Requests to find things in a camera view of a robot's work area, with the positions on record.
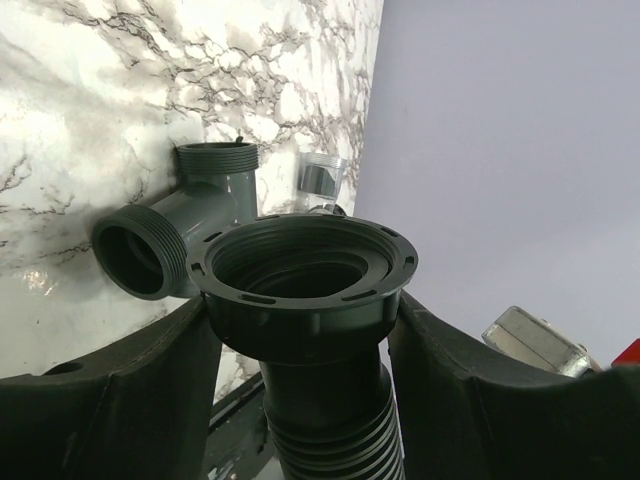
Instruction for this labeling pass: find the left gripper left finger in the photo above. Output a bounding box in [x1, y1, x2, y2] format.
[1, 297, 221, 479]

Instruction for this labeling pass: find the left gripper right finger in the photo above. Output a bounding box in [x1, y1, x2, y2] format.
[389, 294, 639, 479]

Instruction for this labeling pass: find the grey tee pipe fitting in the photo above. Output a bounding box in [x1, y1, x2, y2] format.
[91, 138, 259, 301]

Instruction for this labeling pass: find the black corrugated hose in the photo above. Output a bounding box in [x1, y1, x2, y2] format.
[185, 212, 420, 480]

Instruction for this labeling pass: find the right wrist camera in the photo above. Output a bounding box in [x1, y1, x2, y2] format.
[480, 305, 640, 379]

